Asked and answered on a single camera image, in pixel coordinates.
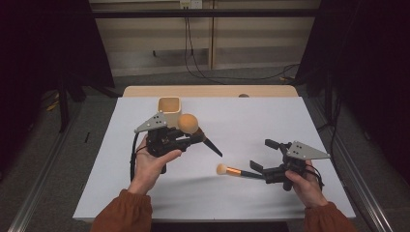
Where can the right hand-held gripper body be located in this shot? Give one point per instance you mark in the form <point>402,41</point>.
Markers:
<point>301,151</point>

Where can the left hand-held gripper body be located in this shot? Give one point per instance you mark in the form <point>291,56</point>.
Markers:
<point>161,143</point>

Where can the large makeup brush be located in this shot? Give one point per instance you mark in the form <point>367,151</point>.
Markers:
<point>188,124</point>

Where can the small makeup brush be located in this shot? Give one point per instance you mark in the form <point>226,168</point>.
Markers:
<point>232,170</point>

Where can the cream square cup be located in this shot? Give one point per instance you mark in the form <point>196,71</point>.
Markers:
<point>169,111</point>

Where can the person's left hand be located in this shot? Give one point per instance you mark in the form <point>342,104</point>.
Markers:
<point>148,170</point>

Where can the person's right hand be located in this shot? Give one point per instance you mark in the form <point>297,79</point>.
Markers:
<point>309,191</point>

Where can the dark round table grommet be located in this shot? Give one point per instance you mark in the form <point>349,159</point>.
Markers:
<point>243,95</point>

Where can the small black floor object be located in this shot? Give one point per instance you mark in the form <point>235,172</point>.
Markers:
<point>87,137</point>

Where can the black metal stand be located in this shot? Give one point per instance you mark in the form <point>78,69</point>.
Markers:
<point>63,106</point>

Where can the black curtain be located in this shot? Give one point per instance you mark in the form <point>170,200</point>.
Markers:
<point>370,64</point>
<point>48,48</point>

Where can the black metal crossbar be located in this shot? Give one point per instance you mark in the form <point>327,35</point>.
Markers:
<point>206,13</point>

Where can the aluminium floor rail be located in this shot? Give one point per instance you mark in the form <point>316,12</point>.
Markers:
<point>364,190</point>
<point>35,190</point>

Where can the white wall outlet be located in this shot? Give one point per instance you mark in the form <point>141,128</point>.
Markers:
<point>190,4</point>

